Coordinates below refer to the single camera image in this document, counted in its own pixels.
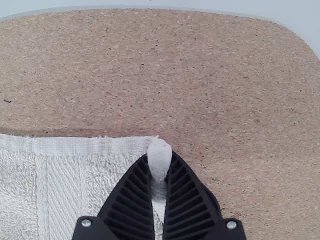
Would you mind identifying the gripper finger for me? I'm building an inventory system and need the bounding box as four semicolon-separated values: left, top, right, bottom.
71;152;154;240
162;150;247;240

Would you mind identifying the pale towel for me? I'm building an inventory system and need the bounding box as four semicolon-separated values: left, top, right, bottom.
0;133;174;240

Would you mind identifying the cork mat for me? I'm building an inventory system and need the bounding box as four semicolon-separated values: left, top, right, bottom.
0;8;320;240

